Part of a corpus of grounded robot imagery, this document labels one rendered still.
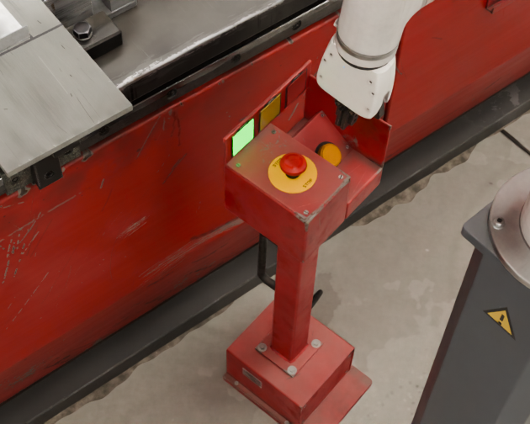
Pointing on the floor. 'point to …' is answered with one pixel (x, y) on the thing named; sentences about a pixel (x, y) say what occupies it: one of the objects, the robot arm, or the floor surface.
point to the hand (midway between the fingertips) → (347, 113)
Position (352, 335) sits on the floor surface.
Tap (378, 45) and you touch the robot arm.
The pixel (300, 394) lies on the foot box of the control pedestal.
